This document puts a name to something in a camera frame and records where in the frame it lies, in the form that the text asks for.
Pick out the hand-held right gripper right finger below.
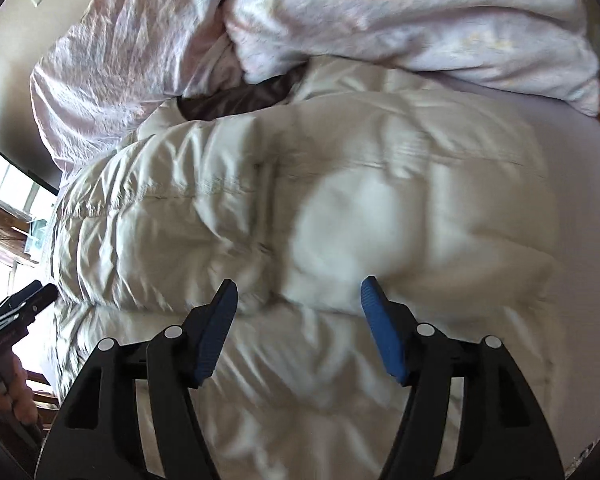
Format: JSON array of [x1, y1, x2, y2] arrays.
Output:
[[360, 276, 566, 480]]

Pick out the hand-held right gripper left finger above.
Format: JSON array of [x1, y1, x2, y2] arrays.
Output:
[[34, 279, 239, 480]]

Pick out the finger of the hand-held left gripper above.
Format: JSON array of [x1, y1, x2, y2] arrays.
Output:
[[0, 281, 59, 329]]

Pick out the cream puffer jacket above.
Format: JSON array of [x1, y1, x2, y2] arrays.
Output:
[[47, 57, 561, 480]]

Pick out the person's left hand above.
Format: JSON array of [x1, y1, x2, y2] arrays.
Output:
[[2, 355, 39, 426]]

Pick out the wooden chair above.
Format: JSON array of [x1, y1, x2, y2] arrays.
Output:
[[0, 194, 62, 413]]

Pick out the pink crumpled duvet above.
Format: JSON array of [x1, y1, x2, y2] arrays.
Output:
[[30, 0, 600, 196]]

